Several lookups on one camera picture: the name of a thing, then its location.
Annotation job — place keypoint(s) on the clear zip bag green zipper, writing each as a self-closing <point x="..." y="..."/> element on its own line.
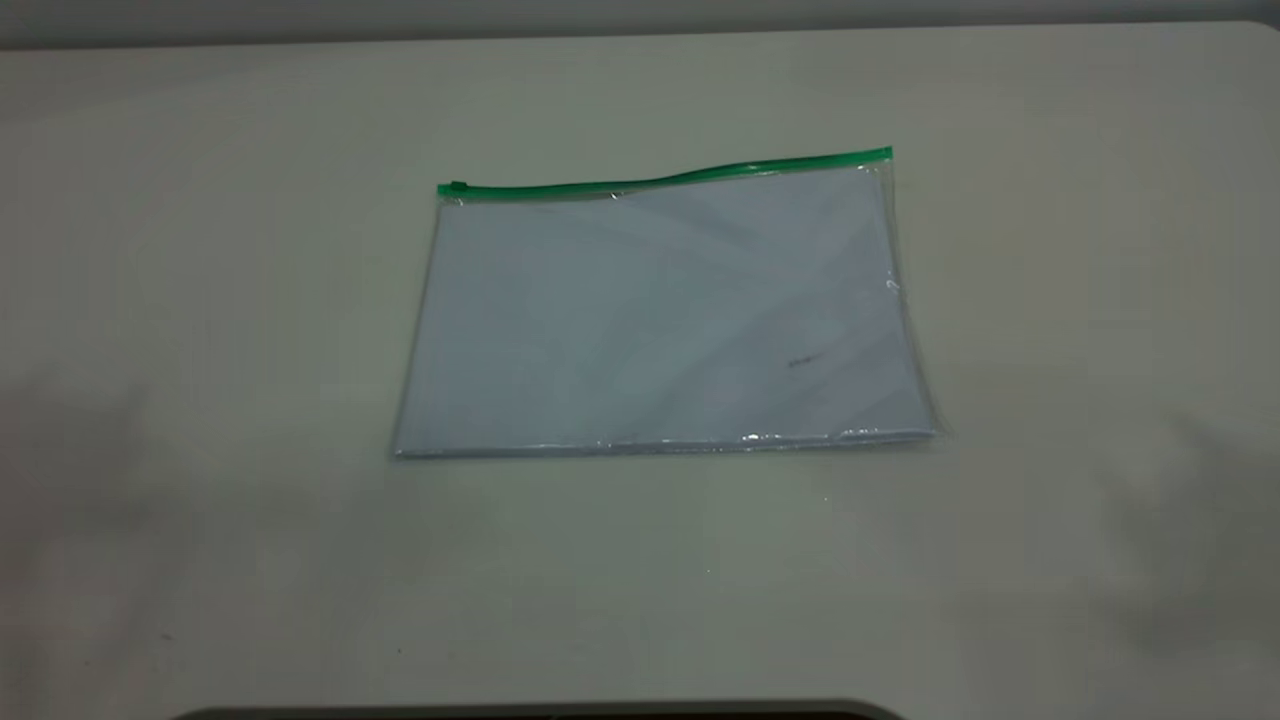
<point x="780" y="300"/>

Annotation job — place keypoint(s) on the white paper sheets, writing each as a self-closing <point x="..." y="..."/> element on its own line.
<point x="600" y="330"/>

